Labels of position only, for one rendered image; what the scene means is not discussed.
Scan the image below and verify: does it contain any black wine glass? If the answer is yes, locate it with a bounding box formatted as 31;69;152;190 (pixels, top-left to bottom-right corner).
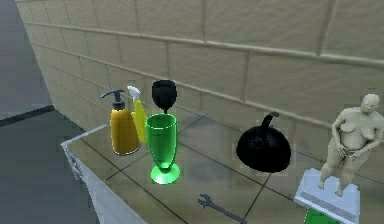
151;79;178;115

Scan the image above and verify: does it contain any green drinking glass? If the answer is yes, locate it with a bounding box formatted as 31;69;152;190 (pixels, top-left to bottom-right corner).
145;113;181;185

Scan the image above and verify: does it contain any white kitchen counter cabinet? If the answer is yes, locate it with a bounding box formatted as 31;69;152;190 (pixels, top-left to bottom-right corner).
60;123;149;224

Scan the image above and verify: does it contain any yellow spray bottle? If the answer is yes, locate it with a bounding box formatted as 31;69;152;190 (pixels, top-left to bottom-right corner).
126;85;148;144

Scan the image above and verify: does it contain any orange soap pump bottle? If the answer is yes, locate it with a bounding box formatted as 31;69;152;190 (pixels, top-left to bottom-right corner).
100;88;141;156

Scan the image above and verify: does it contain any black kettle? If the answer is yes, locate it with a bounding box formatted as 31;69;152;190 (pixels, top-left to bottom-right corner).
235;111;292;174

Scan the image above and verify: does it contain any grey wrench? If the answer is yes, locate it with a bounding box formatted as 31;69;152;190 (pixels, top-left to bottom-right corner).
197;193;248;224

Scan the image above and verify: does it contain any beige statue on white base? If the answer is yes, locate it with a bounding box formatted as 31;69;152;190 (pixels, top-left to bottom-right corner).
293;93;384;224

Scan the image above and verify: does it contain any green flat object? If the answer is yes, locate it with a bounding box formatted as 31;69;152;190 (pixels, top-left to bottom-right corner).
303;208;340;224

